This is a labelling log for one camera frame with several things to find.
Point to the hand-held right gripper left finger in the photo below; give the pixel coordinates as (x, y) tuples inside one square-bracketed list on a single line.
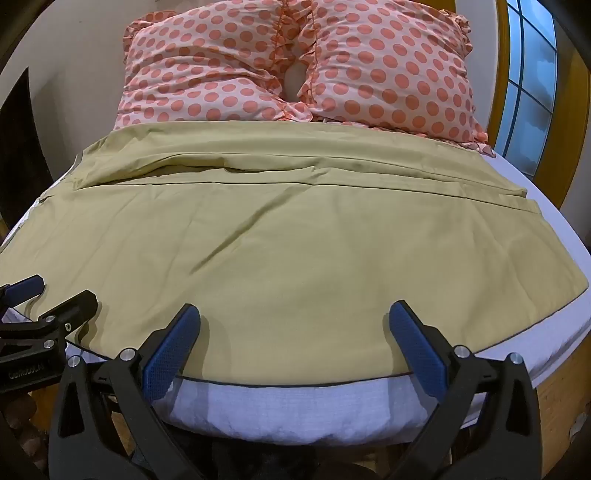
[(170, 353)]

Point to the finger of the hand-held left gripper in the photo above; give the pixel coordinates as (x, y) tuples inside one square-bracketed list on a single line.
[(25, 287), (69, 311)]

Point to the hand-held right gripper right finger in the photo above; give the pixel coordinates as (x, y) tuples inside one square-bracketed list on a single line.
[(418, 353)]

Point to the olive yellow bed sheet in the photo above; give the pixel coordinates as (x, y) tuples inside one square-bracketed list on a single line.
[(295, 258)]

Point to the white bed mattress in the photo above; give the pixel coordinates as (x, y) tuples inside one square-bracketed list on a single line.
[(286, 413)]

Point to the pink polka dot pillow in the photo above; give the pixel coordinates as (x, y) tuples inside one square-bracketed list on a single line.
[(203, 69), (392, 69)]

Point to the yellow framed window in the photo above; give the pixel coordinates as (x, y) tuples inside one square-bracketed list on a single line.
[(531, 83)]

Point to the wooden bed frame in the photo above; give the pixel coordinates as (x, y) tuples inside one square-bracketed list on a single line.
[(565, 401)]

